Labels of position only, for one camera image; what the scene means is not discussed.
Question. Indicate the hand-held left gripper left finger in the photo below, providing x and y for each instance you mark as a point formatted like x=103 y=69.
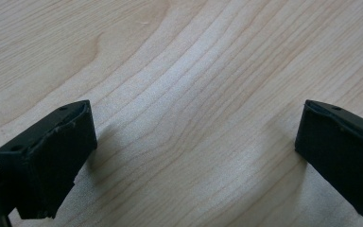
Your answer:
x=48 y=164

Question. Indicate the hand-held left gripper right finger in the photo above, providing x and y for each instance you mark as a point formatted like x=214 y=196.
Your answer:
x=340 y=151

